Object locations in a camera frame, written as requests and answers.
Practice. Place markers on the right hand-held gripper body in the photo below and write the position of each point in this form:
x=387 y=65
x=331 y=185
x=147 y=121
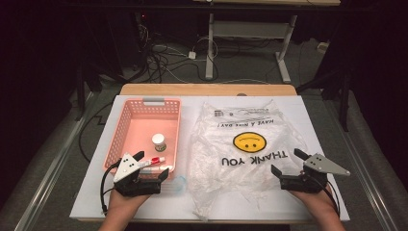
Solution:
x=317 y=165

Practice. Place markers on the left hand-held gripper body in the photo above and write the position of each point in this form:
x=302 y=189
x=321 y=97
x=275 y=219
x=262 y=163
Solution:
x=128 y=168

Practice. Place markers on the red and white tube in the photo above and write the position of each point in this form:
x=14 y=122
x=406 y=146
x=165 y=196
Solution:
x=154 y=161

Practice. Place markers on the small white-capped bottle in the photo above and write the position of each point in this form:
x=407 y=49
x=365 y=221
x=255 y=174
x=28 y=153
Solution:
x=158 y=141

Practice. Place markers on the pink plastic basket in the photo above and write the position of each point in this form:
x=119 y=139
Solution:
x=138 y=128

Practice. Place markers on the clear plastic smiley bag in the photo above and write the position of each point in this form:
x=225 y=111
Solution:
x=231 y=179

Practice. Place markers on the person's left hand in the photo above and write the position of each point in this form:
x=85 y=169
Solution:
x=125 y=205

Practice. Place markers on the person's right hand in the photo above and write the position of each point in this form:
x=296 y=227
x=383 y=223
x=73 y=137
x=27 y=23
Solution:
x=317 y=203

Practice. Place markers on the black stand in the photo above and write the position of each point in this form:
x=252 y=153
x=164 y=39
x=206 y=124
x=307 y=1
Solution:
x=80 y=96
x=344 y=102

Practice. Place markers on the white table mat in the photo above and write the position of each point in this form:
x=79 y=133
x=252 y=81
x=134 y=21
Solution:
x=192 y=106

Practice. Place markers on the white power adapter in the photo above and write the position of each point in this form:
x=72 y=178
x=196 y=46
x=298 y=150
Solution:
x=192 y=55

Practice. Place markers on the metal floor rail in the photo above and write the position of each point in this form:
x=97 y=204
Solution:
x=369 y=186
x=48 y=179

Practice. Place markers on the white desk frame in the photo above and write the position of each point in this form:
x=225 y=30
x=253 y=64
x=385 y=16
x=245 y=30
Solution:
x=210 y=48

